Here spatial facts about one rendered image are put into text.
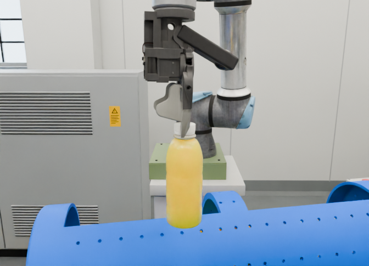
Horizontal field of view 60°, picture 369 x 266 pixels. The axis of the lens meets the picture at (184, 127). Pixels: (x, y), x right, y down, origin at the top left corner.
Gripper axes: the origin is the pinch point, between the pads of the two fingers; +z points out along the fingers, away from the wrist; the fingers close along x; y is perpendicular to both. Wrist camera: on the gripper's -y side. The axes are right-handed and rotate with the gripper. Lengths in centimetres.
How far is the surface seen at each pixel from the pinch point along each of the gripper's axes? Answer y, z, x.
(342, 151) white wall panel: -223, 80, -258
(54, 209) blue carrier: 27.0, 21.0, -14.1
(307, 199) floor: -179, 131, -250
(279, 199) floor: -149, 132, -254
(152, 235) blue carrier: 5.5, 23.9, -5.4
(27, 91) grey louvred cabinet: 80, 8, -177
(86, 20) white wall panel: 52, -53, -268
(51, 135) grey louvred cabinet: 66, 38, -177
